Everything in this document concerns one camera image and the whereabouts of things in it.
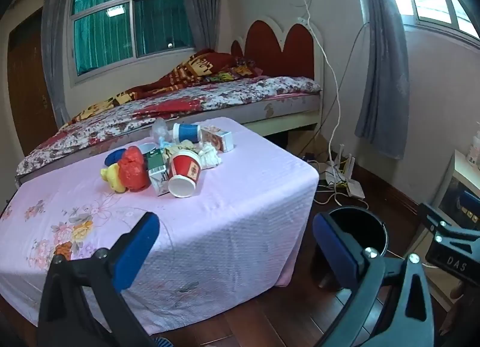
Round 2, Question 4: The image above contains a cream cloth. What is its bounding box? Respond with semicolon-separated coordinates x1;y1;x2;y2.
163;139;198;158

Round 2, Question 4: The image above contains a brown wooden door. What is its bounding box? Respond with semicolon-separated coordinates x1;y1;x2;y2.
7;8;59;157

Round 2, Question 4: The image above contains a colourful printed pillow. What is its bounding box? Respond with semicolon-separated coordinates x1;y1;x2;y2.
210;57;264;80

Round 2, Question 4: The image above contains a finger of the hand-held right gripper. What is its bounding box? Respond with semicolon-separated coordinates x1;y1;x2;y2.
417;202;480;244
460;190;480;222

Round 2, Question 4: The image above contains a clear plastic bottle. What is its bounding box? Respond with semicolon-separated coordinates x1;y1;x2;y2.
151;118;177;143

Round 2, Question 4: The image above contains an orange and white carton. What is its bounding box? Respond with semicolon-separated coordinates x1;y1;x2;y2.
200;125;235;153

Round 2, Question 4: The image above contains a grey curtain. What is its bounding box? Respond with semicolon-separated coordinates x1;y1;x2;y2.
348;0;410;161
177;0;226;52
40;0;76;126

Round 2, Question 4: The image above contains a pink floral tablecloth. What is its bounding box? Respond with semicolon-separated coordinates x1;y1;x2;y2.
0;117;320;336

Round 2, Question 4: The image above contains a red paper cup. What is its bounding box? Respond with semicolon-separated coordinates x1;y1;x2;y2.
167;149;203;198

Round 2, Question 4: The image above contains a red upholstered headboard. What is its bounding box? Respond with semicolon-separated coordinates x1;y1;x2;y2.
229;15;325;107

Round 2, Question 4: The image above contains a person's right hand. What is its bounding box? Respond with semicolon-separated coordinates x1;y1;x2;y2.
439;280;473;338

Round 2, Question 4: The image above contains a bed with floral sheet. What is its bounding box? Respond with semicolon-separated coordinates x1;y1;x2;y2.
15;76;323;186

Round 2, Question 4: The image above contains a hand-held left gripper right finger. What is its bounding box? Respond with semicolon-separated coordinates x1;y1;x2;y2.
312;213;441;347

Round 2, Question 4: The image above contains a black trash bin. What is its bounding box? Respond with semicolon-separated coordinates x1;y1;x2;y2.
320;204;389;291

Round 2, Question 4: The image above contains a thick white cable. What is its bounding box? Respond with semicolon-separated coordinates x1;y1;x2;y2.
284;0;343;206

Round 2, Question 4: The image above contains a window with green glass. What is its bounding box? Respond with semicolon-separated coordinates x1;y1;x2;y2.
67;0;196;87

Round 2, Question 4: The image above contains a green drink carton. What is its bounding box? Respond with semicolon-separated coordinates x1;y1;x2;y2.
146;149;173;197

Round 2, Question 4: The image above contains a blue and white paper cup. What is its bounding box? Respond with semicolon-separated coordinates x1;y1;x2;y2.
172;122;203;144

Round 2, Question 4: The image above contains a white tissue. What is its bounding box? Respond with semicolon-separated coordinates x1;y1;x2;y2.
196;144;223;171

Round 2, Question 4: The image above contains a red printed blanket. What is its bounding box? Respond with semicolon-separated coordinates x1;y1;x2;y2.
71;49;263;124

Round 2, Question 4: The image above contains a white cabinet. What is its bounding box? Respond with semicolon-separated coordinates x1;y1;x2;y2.
412;149;480;311

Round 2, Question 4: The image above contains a thin white cord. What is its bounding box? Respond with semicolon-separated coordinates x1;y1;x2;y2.
385;249;436;270

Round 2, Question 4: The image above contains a thin grey cable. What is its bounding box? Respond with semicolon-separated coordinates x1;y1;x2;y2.
325;22;371;147

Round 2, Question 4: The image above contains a blue sock ball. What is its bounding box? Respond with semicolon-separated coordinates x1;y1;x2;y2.
104;148;127;167

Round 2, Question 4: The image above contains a white power strip with cables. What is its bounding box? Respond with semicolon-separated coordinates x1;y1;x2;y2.
323;143;367;200

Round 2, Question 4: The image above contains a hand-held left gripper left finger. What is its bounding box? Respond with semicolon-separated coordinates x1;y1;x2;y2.
37;212;162;347

